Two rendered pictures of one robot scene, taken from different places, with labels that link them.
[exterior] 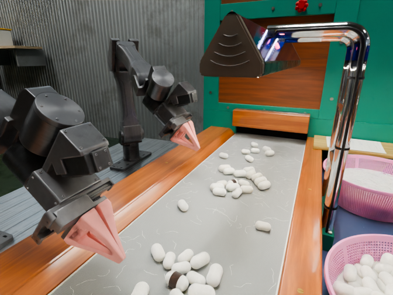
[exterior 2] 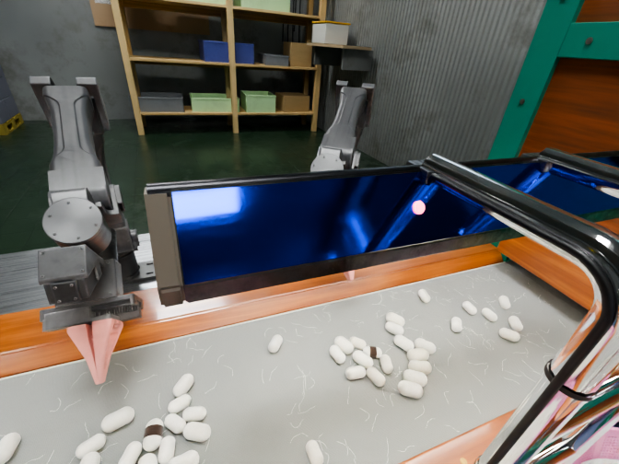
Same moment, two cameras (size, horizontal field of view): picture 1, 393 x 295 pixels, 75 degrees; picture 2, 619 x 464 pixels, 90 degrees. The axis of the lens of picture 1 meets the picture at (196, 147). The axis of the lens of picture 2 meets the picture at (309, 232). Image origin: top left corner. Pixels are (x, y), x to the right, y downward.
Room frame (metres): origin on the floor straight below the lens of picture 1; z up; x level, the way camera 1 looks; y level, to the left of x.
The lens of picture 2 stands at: (0.26, -0.24, 1.19)
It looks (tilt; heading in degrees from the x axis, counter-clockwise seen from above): 31 degrees down; 41
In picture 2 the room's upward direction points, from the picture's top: 5 degrees clockwise
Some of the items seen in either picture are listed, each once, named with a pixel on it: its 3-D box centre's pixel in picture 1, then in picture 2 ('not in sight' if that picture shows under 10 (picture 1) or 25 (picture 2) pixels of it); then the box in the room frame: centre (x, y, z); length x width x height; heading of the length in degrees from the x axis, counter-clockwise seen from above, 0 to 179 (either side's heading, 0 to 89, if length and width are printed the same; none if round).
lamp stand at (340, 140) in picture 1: (300, 133); (481, 367); (0.57, -0.24, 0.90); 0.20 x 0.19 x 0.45; 155
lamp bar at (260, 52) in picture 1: (272, 51); (484, 193); (0.61, -0.17, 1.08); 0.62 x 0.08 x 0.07; 155
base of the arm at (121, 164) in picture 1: (131, 151); not in sight; (0.96, 0.26, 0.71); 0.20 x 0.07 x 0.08; 158
